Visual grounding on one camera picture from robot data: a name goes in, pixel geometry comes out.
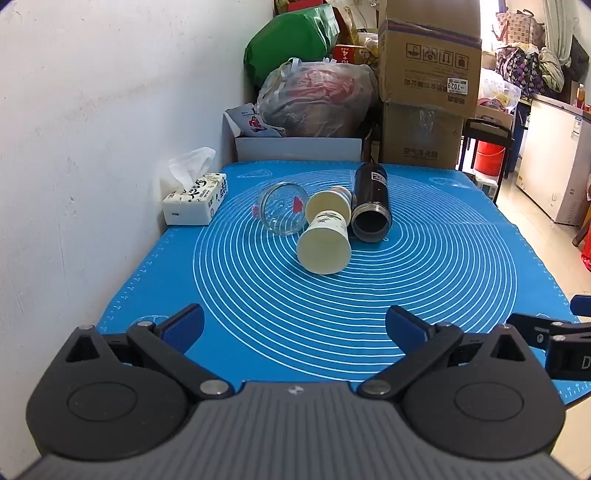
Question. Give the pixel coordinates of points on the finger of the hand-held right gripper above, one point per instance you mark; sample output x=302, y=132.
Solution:
x=528, y=328
x=582, y=305

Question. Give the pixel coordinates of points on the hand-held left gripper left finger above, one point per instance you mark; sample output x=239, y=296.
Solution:
x=182, y=325

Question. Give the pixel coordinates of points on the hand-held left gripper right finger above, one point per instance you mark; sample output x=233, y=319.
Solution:
x=407, y=328

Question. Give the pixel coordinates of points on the cream printed paper cup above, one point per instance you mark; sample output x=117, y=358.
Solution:
x=323, y=249

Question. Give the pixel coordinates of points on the black thermos cup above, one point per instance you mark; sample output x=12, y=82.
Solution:
x=369, y=194

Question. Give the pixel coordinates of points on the clear glass cup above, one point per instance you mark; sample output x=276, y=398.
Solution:
x=277, y=207

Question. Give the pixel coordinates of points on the cream flask cup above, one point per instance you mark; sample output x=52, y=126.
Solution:
x=323, y=201

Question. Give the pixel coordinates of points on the red plastic item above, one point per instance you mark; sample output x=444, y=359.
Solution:
x=586, y=251

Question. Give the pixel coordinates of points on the blue silicone baking mat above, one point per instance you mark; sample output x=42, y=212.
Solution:
x=323, y=314

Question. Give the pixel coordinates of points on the white tissue pack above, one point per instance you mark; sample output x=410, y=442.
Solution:
x=194, y=203

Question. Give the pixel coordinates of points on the white small appliance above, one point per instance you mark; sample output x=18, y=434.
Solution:
x=485, y=185

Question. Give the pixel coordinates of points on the white chest freezer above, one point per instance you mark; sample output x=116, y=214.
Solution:
x=549, y=152

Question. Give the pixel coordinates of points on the red plastic bucket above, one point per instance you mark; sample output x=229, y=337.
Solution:
x=489, y=159

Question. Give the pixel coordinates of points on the plain brown cardboard box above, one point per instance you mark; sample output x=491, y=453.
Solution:
x=415, y=138

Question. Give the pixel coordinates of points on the small cardboard box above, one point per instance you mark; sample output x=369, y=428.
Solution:
x=494, y=115

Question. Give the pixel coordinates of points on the white open box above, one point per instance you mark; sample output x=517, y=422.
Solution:
x=295, y=148

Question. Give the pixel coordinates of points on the orange drink bottle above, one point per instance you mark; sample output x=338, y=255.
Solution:
x=581, y=94

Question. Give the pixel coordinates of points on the white and blue packet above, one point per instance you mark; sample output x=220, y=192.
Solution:
x=251, y=122

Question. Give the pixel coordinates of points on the white plastic bag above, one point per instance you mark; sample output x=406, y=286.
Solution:
x=498, y=90

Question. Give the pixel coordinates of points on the pale green bundled cloth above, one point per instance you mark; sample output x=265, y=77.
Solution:
x=552, y=69

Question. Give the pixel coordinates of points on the clear plastic bag red contents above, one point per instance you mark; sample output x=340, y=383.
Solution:
x=318, y=101

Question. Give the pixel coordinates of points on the purple flowered bag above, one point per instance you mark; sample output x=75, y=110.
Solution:
x=521, y=69

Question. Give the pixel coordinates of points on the large labelled cardboard box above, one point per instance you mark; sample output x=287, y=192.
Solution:
x=429, y=60

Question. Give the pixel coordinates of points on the red carton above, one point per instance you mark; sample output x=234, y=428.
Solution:
x=348, y=54

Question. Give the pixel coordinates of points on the pink checkered bag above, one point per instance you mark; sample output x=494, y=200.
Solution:
x=519, y=27

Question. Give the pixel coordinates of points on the green plastic bag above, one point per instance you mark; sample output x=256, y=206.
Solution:
x=286, y=41

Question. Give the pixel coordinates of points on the black metal stool frame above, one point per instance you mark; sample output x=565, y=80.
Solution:
x=489, y=131

